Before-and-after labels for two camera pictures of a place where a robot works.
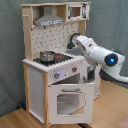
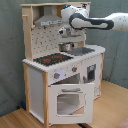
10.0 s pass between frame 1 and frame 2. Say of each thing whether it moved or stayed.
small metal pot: moved
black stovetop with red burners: stayed
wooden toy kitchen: stayed
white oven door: stayed
